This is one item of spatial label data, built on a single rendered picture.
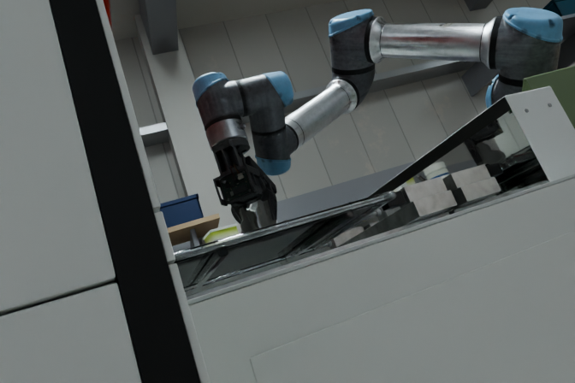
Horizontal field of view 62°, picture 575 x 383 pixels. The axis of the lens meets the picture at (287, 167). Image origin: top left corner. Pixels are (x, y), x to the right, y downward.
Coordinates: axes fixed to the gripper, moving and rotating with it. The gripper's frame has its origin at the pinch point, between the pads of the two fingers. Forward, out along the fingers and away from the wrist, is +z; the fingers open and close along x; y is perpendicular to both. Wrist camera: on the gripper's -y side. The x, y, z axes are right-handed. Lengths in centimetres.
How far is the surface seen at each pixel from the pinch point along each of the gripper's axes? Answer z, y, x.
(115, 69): -1, 67, 19
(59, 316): 10, 70, 15
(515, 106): -2.6, 13.3, 46.3
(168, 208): -70, -170, -113
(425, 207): 4.9, 4.3, 29.2
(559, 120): 1, 9, 51
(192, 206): -67, -178, -101
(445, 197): 4.3, 1.5, 32.8
